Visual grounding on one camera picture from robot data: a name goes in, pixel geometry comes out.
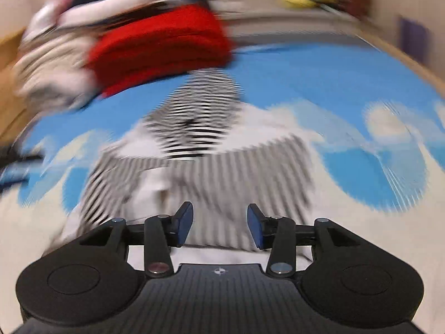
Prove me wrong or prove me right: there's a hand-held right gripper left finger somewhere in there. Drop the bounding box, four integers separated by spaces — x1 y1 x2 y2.
80 201 194 279

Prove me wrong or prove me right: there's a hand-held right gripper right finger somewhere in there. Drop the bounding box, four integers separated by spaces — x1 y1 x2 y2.
246 203 363 278

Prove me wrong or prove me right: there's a black white striped garment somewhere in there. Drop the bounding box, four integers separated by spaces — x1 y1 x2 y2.
78 70 315 251

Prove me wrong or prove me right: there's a pile of white beige clothes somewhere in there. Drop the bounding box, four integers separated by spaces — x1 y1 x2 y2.
14 0 105 112

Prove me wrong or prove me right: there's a blue white printed bed sheet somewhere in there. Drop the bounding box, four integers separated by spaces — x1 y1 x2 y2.
0 35 445 334

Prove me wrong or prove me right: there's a red cloth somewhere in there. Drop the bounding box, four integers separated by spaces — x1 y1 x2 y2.
85 3 238 99

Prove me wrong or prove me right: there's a white folded cloth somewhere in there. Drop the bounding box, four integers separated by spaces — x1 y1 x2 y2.
204 0 283 19

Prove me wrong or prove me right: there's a purple wall item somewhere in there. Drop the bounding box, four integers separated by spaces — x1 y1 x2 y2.
398 16 429 64

